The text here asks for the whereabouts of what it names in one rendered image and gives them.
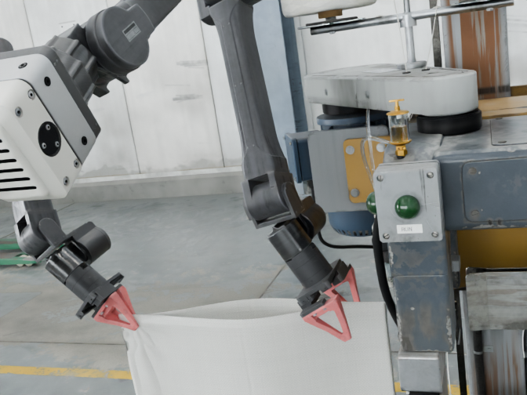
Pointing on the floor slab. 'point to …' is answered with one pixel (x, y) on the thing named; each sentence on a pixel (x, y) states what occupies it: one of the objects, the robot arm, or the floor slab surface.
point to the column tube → (506, 354)
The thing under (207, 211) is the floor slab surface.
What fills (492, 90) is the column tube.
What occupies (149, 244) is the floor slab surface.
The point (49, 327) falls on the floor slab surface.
